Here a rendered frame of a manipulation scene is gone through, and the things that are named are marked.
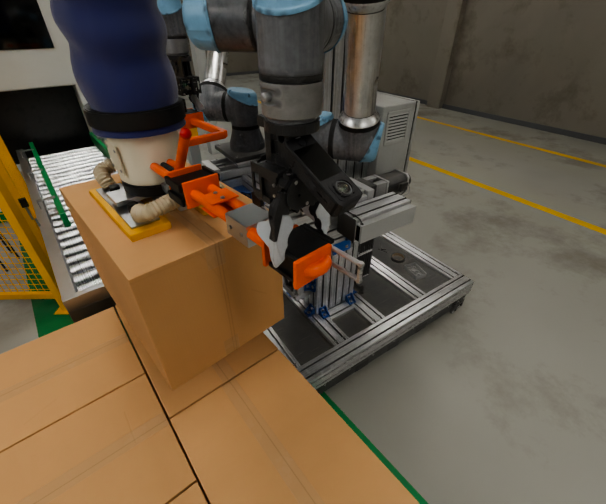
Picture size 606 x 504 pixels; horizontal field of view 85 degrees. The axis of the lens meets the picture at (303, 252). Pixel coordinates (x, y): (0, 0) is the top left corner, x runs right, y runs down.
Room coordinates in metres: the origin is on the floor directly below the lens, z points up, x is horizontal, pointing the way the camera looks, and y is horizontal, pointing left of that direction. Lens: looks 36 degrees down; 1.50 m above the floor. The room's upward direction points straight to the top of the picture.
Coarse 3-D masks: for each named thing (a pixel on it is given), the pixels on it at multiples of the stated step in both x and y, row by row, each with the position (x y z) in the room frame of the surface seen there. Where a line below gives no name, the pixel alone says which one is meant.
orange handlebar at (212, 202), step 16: (208, 128) 1.13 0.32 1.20; (192, 144) 0.98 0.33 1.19; (192, 192) 0.63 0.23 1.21; (208, 192) 0.66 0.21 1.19; (224, 192) 0.61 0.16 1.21; (208, 208) 0.57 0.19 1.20; (224, 208) 0.56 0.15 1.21; (256, 240) 0.46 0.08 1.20; (304, 272) 0.37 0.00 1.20; (320, 272) 0.37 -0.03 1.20
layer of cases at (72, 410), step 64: (0, 384) 0.61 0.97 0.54; (64, 384) 0.61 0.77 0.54; (128, 384) 0.61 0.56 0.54; (192, 384) 0.61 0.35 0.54; (256, 384) 0.61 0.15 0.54; (0, 448) 0.42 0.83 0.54; (64, 448) 0.42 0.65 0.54; (128, 448) 0.42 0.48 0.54; (192, 448) 0.42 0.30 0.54; (256, 448) 0.42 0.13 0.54; (320, 448) 0.42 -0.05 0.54
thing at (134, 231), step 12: (96, 192) 0.87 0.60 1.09; (108, 204) 0.80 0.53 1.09; (132, 204) 0.74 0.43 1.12; (120, 216) 0.73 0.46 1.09; (120, 228) 0.70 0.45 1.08; (132, 228) 0.67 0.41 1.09; (144, 228) 0.68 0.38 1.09; (156, 228) 0.69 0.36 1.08; (168, 228) 0.70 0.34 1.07; (132, 240) 0.65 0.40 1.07
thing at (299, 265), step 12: (300, 228) 0.46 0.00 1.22; (288, 240) 0.42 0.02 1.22; (300, 240) 0.42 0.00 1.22; (312, 240) 0.42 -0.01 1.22; (264, 252) 0.42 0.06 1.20; (288, 252) 0.39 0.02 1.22; (300, 252) 0.39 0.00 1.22; (312, 252) 0.39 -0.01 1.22; (324, 252) 0.40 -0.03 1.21; (264, 264) 0.42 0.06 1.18; (288, 264) 0.40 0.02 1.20; (300, 264) 0.37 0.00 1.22; (288, 276) 0.39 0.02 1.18; (300, 276) 0.37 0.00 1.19
